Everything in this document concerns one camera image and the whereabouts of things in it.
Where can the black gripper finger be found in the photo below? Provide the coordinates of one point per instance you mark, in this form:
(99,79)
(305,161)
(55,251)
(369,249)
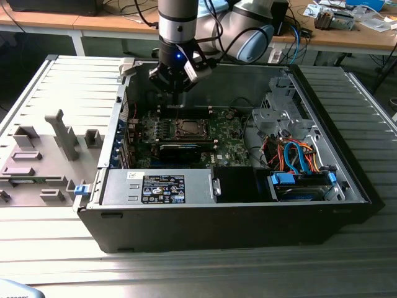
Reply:
(164,79)
(184,87)

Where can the metal locking lever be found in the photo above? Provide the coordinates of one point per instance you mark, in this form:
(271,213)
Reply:
(205,128)
(176,128)

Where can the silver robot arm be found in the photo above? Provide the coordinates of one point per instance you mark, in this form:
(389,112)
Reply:
(176,18)

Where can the CPU socket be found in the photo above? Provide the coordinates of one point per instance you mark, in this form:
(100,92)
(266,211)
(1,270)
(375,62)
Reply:
(190,137)

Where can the round coin battery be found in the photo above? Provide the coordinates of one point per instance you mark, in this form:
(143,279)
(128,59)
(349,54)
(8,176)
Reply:
(229,115)

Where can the black graphics card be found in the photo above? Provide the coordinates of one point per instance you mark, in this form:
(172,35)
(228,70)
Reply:
(180,153)

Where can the green motherboard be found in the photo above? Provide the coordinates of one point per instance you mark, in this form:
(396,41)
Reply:
(229,139)

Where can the wooden desk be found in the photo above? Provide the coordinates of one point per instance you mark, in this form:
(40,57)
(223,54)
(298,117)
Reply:
(108,21)
(341,38)

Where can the metal drive cage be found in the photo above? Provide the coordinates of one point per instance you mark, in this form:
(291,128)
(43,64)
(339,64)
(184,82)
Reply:
(270,118)

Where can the white power adapter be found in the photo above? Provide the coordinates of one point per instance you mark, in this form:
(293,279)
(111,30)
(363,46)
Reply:
(275,56)

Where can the black plastic shroud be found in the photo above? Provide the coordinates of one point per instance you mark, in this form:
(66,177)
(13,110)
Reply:
(235,186)

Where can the grey power supply unit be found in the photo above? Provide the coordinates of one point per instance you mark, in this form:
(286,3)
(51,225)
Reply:
(121,186)

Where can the black upright box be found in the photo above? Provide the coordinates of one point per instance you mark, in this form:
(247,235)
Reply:
(280,18)

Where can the black flat box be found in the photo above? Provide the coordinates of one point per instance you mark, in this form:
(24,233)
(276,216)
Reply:
(52,7)

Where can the grey parts rack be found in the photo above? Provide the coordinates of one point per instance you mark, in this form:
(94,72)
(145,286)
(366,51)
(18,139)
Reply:
(46,146)

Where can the blue case latch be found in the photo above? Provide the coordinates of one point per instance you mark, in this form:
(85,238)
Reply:
(81,190)

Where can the black PC case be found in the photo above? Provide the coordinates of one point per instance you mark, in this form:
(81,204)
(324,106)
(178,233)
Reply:
(201,226)

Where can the hard disk in blue carrier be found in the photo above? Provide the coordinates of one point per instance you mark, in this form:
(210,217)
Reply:
(297,194)

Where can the metal heatsink cooler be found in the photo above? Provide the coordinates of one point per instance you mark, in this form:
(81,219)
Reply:
(333,20)

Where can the green RAM stick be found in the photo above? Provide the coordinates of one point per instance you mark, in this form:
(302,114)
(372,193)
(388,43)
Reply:
(34,179)

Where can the blue box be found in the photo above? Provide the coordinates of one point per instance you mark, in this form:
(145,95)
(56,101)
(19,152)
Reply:
(369,3)

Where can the pale blue grey device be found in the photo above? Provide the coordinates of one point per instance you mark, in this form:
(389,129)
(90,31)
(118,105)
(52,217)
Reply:
(15,291)

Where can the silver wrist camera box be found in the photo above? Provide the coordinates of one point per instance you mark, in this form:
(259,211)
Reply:
(198,71)

